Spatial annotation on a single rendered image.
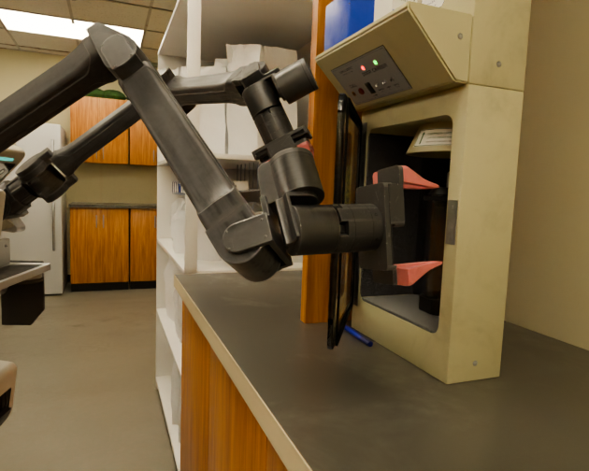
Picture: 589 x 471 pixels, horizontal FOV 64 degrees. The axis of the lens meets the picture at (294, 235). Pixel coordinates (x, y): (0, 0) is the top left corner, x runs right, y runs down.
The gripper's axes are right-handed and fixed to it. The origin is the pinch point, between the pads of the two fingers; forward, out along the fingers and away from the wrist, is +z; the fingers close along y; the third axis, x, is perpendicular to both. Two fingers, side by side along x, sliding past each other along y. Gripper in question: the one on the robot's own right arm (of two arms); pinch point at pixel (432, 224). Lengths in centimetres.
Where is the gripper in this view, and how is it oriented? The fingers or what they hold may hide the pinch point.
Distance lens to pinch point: 62.4
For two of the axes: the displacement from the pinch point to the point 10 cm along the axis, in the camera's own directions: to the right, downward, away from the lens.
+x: -3.8, 0.1, 9.3
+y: -0.4, -10.0, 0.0
